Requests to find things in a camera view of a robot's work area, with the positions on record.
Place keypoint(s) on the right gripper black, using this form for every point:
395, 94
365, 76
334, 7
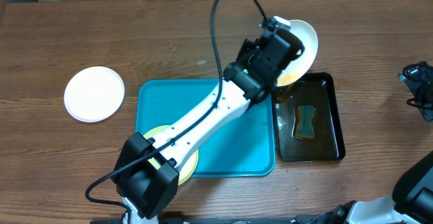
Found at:
415, 80

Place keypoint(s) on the white plate with long stain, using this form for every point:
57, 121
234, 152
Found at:
297, 68

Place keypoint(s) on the green yellow sponge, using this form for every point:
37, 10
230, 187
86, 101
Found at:
304, 122

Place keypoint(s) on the yellow plate with stain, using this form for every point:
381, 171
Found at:
190, 165

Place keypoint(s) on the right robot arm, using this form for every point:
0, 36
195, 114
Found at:
411, 199

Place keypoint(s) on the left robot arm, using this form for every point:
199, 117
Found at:
148, 169

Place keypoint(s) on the black water tray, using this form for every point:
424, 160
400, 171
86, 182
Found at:
314, 89

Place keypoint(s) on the teal plastic tray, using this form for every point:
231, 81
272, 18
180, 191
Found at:
245, 147

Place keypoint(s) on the small tape scrap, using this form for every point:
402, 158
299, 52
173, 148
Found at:
201, 62

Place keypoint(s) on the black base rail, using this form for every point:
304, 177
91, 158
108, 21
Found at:
236, 221

